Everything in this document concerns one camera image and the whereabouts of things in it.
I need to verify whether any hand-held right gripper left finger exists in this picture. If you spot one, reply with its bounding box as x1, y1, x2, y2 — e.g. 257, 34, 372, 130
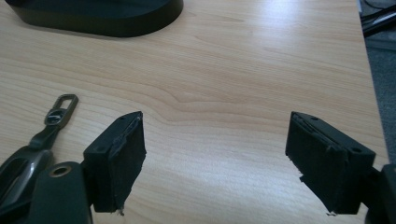
82, 110, 148, 214

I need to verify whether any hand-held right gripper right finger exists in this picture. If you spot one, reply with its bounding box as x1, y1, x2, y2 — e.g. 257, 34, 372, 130
285, 111, 376, 216

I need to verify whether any black oval stand base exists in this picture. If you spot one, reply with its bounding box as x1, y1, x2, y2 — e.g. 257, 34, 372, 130
4, 0, 185, 38

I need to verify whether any black cable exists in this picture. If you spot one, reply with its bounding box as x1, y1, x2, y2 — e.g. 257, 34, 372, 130
360, 3, 396, 37

